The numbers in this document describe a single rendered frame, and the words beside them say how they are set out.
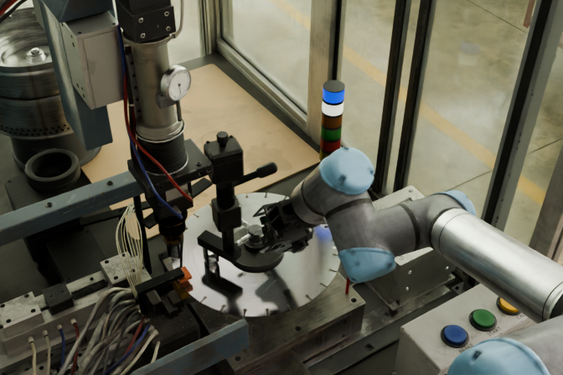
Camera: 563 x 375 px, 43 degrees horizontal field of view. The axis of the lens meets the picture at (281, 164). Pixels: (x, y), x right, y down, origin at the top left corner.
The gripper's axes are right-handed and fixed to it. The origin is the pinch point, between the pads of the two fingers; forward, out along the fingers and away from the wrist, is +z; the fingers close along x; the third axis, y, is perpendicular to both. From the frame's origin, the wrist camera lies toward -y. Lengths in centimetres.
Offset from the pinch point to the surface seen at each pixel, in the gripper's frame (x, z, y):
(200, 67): -78, 66, -30
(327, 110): -23.7, -5.0, -19.1
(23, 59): -69, 40, 29
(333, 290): 10.6, 7.1, -12.7
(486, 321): 26.2, -12.5, -29.7
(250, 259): 1.4, 3.3, 4.4
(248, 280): 5.3, 2.8, 6.5
